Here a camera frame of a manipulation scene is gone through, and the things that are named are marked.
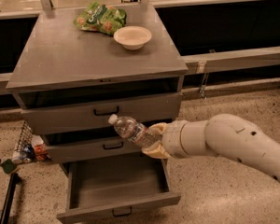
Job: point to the grey drawer cabinet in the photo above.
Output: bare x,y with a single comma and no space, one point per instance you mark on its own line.
68,82

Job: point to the grey bottom drawer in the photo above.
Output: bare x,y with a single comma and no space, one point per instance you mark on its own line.
116,186

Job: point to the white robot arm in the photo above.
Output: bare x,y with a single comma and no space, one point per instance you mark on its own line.
223,135

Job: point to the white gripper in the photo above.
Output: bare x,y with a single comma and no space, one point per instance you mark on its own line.
172,138

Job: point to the grey top drawer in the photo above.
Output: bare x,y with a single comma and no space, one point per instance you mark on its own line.
93,115

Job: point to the green chip bag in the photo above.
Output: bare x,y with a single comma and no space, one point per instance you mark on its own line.
98,17

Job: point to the green object on floor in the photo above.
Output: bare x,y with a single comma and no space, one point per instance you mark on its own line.
9,166

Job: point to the wire basket with items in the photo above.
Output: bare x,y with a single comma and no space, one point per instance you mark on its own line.
29,147

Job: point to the white paper bowl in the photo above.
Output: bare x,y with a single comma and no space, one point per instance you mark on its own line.
132,37

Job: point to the clear plastic water bottle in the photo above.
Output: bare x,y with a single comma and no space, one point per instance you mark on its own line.
135,132

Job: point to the black stand on floor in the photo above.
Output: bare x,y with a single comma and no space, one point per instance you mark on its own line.
13,182

